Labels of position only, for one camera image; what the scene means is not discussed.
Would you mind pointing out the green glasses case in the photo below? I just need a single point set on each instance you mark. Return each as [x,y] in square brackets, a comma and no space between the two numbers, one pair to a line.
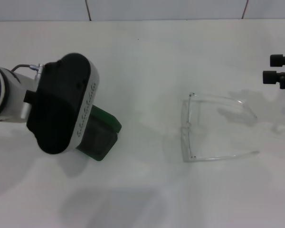
[102,133]

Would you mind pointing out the clear white glasses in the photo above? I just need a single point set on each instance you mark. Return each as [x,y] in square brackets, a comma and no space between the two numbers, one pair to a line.
[189,123]

